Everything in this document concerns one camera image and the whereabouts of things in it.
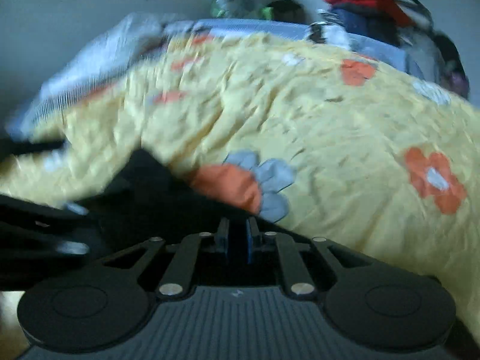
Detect black pants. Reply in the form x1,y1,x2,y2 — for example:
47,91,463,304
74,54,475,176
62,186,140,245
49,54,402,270
74,147,320,267

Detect yellow floral bedspread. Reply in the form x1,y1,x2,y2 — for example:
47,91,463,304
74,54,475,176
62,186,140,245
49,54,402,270
1,34,479,336

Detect white crumpled blanket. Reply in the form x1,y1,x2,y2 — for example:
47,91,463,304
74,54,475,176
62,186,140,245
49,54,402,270
5,13,177,139

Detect blue striped mattress sheet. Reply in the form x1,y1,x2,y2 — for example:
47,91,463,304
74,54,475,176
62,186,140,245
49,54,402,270
163,19,424,79

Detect pile of clothes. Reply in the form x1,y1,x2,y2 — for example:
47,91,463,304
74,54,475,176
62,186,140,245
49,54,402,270
308,0,470,98

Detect dark bag on floor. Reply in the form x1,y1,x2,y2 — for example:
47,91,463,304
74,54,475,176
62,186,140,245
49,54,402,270
267,0,306,24

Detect green plastic chair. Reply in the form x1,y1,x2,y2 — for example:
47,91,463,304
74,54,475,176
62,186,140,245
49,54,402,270
210,1,273,20

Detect floral pillow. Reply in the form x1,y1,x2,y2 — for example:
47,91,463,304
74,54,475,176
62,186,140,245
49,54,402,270
214,0,264,20

